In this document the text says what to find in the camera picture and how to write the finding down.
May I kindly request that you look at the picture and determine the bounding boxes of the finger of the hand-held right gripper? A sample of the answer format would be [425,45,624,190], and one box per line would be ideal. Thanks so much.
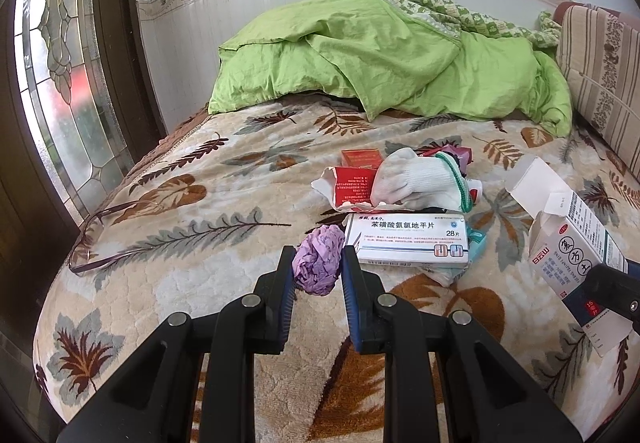
[562,259,640,329]

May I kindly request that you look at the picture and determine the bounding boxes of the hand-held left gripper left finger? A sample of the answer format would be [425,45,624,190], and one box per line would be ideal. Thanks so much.
[56,245,298,443]

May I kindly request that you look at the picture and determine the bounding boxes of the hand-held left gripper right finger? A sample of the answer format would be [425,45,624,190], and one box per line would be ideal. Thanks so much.
[340,245,583,443]

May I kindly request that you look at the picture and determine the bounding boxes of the purple paper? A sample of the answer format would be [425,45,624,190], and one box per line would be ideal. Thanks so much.
[292,224,347,296]

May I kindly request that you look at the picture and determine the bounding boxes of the tall white red medicine box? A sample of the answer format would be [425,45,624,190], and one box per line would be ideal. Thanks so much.
[505,157,636,359]

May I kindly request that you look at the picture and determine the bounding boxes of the red cigarette pack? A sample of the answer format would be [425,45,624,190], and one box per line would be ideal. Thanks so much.
[341,149,386,168]

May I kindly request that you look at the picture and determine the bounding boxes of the flat white blue medicine box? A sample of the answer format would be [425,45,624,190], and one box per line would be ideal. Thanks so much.
[344,213,473,269]

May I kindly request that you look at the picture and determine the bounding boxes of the crumpled red white box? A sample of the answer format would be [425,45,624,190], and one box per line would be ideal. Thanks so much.
[311,166,383,212]

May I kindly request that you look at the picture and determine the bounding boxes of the white knit glove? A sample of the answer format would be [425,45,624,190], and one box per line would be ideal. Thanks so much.
[370,148,473,212]

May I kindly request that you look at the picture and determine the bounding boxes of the small teal plastic item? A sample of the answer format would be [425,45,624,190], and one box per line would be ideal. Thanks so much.
[467,229,488,259]

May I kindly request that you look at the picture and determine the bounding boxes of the leaf printed blanket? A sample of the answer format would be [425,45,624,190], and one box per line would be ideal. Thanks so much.
[30,95,640,443]

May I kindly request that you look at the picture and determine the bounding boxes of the pink snack packet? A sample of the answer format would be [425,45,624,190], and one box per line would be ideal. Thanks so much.
[422,145,473,178]

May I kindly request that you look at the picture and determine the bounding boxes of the thin-framed eyeglasses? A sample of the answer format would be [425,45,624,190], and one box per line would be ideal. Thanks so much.
[68,200,166,274]

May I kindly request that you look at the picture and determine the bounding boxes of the striped floral cushion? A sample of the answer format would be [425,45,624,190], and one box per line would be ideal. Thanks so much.
[552,2,640,178]

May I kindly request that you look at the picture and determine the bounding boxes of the plain green quilt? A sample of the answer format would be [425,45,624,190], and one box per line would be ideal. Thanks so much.
[207,0,573,138]

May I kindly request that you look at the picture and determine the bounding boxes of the green floral quilt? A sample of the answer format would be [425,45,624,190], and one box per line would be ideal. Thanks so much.
[357,0,563,48]

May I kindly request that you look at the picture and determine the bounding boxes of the leaded glass window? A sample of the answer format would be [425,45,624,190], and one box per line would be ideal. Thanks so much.
[17,0,136,229]

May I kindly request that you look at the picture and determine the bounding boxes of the dark wooden window frame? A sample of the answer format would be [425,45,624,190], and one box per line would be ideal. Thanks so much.
[92,0,168,164]

